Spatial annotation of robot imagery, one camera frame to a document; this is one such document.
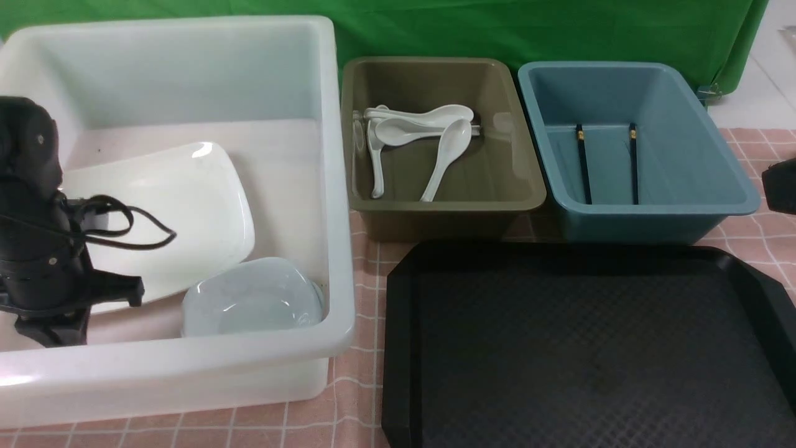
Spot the white ceramic spoon, top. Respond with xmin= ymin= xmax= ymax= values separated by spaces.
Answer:
xmin=364 ymin=104 xmax=475 ymax=128

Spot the white ceramic spoon, right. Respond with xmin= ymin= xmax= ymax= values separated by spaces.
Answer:
xmin=420 ymin=119 xmax=472 ymax=202

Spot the olive green plastic bin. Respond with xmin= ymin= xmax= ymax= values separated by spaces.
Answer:
xmin=341 ymin=57 xmax=547 ymax=242

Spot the white ceramic spoon, middle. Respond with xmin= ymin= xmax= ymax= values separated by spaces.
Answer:
xmin=368 ymin=118 xmax=445 ymax=148

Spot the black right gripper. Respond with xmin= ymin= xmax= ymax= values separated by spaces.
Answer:
xmin=762 ymin=158 xmax=796 ymax=215

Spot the large white square plate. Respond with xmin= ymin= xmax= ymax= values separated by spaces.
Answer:
xmin=62 ymin=142 xmax=256 ymax=304

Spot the teal blue plastic bin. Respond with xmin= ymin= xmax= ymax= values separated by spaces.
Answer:
xmin=517 ymin=60 xmax=761 ymax=244

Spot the green backdrop cloth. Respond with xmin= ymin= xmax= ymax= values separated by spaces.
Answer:
xmin=1 ymin=1 xmax=768 ymax=93

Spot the white ceramic spoon, left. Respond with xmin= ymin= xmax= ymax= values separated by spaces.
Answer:
xmin=364 ymin=110 xmax=386 ymax=199

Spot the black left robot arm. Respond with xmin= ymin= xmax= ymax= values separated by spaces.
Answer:
xmin=1 ymin=96 xmax=145 ymax=348

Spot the black plastic serving tray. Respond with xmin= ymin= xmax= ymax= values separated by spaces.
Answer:
xmin=381 ymin=241 xmax=795 ymax=447

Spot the pink checkered tablecloth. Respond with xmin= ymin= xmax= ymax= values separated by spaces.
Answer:
xmin=2 ymin=128 xmax=794 ymax=447

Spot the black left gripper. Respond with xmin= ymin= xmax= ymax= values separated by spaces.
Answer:
xmin=1 ymin=187 xmax=145 ymax=348

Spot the black chopstick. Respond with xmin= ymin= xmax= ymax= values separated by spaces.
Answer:
xmin=629 ymin=123 xmax=639 ymax=205
xmin=575 ymin=124 xmax=593 ymax=205

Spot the white ceramic spoon,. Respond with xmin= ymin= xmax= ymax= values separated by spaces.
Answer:
xmin=368 ymin=118 xmax=445 ymax=148
xmin=420 ymin=119 xmax=472 ymax=202
xmin=364 ymin=110 xmax=386 ymax=199
xmin=364 ymin=104 xmax=475 ymax=128

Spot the small white bowl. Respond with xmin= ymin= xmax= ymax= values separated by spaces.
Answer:
xmin=181 ymin=257 xmax=325 ymax=338

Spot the large white plastic bin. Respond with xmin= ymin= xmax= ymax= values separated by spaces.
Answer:
xmin=2 ymin=16 xmax=356 ymax=429

